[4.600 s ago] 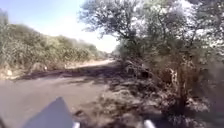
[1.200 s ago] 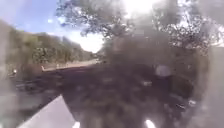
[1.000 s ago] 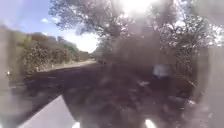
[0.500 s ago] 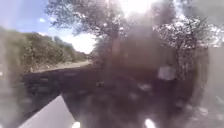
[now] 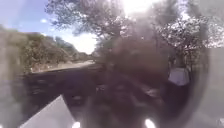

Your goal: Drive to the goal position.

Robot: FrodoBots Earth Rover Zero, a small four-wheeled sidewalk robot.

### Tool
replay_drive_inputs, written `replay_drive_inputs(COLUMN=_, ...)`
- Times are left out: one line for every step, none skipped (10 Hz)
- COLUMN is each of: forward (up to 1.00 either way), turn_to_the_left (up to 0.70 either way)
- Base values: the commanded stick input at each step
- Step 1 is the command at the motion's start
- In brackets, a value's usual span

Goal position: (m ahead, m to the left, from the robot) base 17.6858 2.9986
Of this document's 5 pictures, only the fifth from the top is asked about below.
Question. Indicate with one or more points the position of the grey asphalt road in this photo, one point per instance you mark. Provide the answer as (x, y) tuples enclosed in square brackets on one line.
[(63, 83)]

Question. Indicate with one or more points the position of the row of trees and bushes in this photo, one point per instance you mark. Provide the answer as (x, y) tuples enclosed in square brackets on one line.
[(40, 50), (110, 20)]

